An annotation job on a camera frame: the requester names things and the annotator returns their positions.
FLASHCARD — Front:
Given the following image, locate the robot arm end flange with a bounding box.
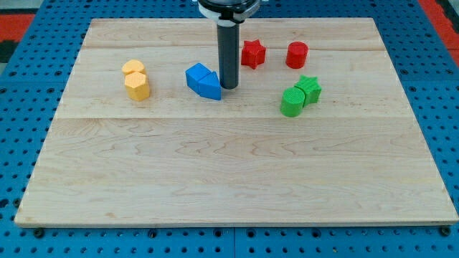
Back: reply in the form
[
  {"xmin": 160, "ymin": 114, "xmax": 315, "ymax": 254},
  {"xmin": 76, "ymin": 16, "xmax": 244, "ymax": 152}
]
[{"xmin": 197, "ymin": 0, "xmax": 261, "ymax": 27}]

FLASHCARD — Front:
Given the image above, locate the blue triangular block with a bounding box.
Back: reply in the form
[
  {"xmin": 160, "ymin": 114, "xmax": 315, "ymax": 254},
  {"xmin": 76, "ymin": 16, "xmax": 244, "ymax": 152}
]
[{"xmin": 198, "ymin": 72, "xmax": 222, "ymax": 100}]

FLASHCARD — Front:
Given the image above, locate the blue cube block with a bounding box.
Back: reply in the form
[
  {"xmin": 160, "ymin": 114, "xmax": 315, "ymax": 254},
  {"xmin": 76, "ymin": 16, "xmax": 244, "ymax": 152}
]
[{"xmin": 185, "ymin": 63, "xmax": 211, "ymax": 95}]

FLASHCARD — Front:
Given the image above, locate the green cylinder block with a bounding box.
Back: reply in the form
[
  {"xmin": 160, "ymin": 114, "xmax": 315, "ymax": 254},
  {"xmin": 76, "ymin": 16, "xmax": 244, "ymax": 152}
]
[{"xmin": 280, "ymin": 87, "xmax": 306, "ymax": 118}]

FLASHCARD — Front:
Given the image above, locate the red star block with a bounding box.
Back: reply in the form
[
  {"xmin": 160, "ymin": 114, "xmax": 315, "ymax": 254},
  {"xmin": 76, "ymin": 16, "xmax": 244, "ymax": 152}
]
[{"xmin": 241, "ymin": 39, "xmax": 266, "ymax": 70}]

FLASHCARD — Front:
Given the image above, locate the wooden board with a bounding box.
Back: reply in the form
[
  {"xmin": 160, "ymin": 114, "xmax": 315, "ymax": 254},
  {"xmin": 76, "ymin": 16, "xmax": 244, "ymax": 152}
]
[{"xmin": 14, "ymin": 18, "xmax": 458, "ymax": 228}]

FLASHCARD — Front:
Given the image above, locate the green star block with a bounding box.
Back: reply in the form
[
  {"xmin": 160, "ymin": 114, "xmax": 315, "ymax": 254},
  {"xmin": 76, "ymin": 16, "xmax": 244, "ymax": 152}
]
[{"xmin": 294, "ymin": 75, "xmax": 322, "ymax": 107}]

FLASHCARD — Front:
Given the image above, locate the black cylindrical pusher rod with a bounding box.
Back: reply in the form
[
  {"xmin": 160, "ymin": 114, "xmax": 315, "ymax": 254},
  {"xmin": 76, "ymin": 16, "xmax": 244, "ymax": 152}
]
[{"xmin": 217, "ymin": 24, "xmax": 240, "ymax": 90}]

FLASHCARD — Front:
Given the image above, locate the yellow hexagon block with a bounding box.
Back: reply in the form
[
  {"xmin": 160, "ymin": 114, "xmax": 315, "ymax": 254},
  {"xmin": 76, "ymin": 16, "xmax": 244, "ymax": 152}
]
[{"xmin": 125, "ymin": 72, "xmax": 150, "ymax": 101}]

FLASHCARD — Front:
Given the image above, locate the red cylinder block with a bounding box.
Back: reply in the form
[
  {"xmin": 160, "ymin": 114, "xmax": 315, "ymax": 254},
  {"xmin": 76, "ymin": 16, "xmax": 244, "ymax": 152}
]
[{"xmin": 285, "ymin": 42, "xmax": 309, "ymax": 69}]

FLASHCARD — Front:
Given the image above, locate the yellow round block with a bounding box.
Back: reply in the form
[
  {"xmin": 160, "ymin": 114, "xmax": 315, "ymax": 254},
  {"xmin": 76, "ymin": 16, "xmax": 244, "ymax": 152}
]
[{"xmin": 121, "ymin": 59, "xmax": 146, "ymax": 75}]

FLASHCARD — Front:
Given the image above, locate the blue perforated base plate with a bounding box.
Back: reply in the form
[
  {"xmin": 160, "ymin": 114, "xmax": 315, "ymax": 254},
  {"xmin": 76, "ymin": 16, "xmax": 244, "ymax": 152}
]
[{"xmin": 1, "ymin": 1, "xmax": 458, "ymax": 257}]

